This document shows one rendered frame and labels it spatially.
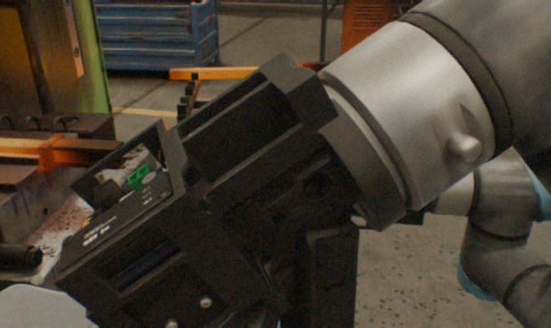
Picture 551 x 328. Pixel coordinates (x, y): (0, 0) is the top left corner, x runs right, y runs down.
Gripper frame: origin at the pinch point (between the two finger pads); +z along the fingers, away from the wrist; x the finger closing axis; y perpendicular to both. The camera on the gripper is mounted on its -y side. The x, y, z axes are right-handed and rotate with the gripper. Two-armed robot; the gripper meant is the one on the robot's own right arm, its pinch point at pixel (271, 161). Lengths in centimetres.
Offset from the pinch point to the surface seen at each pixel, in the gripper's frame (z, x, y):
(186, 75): 29, 59, 6
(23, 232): 30.7, -8.7, 7.5
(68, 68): 45, 32, -2
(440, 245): -62, 122, 100
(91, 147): 23.7, -0.9, -1.2
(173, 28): 132, 356, 50
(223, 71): 20, 61, 5
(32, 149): 32.0, -1.3, -0.6
